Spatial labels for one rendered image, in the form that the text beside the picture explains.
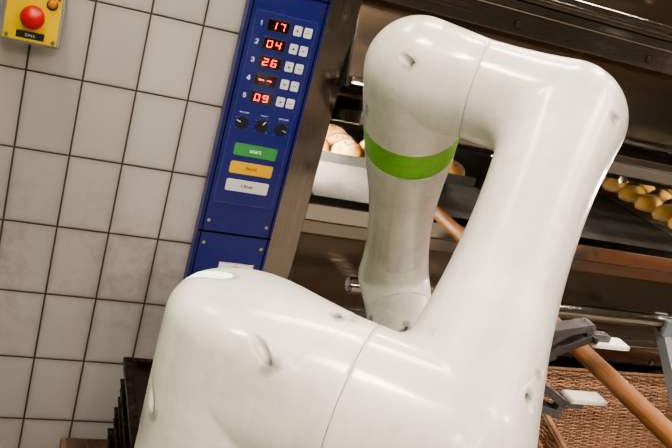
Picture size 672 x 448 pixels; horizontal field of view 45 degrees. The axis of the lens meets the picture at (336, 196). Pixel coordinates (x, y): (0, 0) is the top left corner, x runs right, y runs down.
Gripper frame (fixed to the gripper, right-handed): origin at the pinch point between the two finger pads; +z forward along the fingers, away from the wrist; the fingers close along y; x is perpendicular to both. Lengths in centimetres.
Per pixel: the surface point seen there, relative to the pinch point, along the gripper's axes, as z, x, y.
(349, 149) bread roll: -11, -101, -3
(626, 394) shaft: -1.1, 7.6, -0.7
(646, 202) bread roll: 94, -107, -2
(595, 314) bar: 19.0, -26.9, 2.4
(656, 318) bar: 34.5, -27.3, 1.8
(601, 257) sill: 48, -64, 3
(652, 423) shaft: -1.3, 14.2, -0.2
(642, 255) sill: 60, -64, 1
